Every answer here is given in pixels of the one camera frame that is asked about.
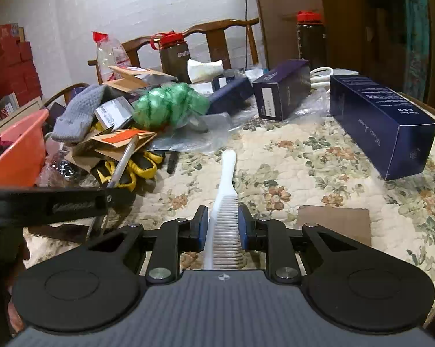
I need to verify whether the brown cardboard piece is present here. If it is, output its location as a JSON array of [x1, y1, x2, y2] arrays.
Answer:
[[295, 205, 372, 246]]

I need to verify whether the wooden chair left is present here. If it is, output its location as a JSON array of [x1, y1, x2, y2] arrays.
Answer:
[[87, 36, 151, 84]]

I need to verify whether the brown bottle red lid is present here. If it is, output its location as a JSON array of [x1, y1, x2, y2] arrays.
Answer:
[[150, 31, 191, 84]]

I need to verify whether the round wooden armchair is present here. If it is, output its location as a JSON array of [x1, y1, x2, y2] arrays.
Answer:
[[42, 82, 89, 108]]

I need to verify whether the wooden chair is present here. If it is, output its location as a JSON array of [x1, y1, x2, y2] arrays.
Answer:
[[87, 36, 151, 84], [182, 18, 260, 70]]

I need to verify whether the brown wooden wardrobe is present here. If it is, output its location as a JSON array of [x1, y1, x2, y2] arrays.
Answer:
[[257, 0, 366, 72]]

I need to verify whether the green plastic bag bundle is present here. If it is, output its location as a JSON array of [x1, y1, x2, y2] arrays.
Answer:
[[133, 83, 210, 130]]

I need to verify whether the large dark blue box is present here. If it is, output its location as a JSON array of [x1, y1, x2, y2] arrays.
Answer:
[[330, 75, 435, 181]]

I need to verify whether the yellow black work glove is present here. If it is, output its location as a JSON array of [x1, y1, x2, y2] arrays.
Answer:
[[90, 150, 166, 192]]

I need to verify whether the white paper tissue wad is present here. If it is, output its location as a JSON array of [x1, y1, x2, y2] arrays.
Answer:
[[187, 59, 224, 84]]

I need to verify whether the pink plastic basin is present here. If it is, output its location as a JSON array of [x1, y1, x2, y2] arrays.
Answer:
[[0, 109, 49, 187]]

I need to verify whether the upright purple box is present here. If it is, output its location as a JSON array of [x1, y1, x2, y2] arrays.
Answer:
[[253, 60, 311, 121]]

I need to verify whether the white plastic comb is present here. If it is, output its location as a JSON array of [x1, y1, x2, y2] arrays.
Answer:
[[203, 149, 243, 270]]

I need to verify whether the stack of red boxes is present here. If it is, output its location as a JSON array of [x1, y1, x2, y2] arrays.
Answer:
[[0, 23, 42, 107]]

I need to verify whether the grey knitted sock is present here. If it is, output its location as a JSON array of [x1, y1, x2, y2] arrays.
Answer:
[[51, 85, 107, 143]]

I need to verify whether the wooden chair right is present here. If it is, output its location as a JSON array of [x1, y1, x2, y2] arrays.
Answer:
[[182, 18, 260, 70]]

